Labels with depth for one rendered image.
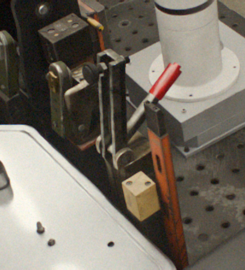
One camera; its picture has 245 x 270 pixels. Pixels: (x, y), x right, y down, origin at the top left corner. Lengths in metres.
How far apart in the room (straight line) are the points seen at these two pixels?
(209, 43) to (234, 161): 0.24
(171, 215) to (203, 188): 0.46
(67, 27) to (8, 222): 0.33
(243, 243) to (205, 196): 1.17
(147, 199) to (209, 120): 0.55
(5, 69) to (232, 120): 0.52
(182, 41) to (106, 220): 0.53
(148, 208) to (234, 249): 0.73
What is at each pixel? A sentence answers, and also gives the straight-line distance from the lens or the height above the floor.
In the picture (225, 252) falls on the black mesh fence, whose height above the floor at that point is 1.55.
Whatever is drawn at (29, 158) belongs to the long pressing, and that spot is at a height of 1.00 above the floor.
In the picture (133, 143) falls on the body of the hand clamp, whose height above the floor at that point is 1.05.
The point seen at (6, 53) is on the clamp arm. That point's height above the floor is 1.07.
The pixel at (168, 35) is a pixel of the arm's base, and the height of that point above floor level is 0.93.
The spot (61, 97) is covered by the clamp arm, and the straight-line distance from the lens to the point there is 1.19.
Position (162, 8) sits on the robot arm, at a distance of 1.46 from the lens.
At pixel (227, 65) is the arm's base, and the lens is 1.60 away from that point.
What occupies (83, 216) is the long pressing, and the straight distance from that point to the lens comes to 1.08.
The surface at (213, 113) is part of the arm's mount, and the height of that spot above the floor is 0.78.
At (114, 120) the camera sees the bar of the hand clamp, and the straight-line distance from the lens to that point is 1.02.
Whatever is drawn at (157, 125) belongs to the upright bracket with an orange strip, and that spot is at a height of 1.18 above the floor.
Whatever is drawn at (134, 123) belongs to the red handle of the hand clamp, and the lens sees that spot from 1.06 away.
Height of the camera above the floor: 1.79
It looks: 41 degrees down
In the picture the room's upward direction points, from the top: 12 degrees counter-clockwise
